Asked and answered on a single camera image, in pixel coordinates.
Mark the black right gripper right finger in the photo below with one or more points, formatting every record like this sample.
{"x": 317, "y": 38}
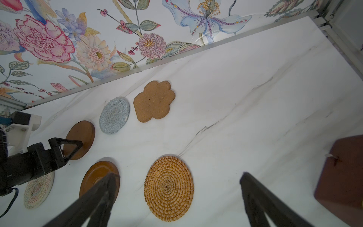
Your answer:
{"x": 260, "y": 203}

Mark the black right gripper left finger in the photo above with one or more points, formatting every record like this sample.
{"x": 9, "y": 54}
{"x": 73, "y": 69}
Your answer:
{"x": 94, "y": 206}

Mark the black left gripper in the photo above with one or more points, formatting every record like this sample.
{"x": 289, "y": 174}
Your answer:
{"x": 22, "y": 168}

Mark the round wooden coaster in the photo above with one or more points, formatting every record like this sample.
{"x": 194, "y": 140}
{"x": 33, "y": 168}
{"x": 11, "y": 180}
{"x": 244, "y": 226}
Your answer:
{"x": 82, "y": 131}

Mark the ridged brown wooden coaster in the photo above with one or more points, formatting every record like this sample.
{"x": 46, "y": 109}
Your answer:
{"x": 96, "y": 173}

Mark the multicolour stitched round coaster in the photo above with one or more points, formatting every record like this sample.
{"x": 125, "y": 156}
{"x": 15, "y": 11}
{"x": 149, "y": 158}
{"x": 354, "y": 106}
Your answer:
{"x": 37, "y": 191}

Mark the grey-blue woven round coaster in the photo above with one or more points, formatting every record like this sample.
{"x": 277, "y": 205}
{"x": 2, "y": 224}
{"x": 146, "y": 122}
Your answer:
{"x": 114, "y": 115}

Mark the round woven rattan coaster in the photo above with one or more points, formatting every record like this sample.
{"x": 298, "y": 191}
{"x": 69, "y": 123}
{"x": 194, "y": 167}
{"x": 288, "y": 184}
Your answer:
{"x": 169, "y": 188}

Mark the flower-shaped cork coaster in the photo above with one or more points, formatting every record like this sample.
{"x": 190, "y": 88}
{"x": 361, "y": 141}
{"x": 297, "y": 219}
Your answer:
{"x": 154, "y": 101}

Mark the brown wooden metronome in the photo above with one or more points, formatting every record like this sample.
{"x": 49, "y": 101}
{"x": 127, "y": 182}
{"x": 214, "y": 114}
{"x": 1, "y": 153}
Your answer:
{"x": 340, "y": 186}

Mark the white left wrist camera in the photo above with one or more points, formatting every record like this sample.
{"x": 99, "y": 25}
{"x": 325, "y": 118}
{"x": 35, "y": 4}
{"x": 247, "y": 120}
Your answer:
{"x": 18, "y": 127}

